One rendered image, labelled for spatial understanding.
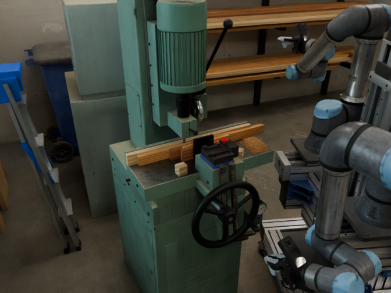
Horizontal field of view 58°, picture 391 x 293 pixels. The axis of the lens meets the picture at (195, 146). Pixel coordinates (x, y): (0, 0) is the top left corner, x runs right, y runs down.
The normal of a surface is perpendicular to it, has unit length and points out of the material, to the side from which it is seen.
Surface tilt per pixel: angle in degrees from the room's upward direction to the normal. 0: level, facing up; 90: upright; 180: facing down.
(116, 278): 0
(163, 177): 0
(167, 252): 90
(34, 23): 90
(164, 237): 90
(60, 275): 0
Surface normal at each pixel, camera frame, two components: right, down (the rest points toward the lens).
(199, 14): 0.73, 0.33
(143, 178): 0.00, -0.87
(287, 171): 0.11, 0.48
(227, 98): 0.37, 0.45
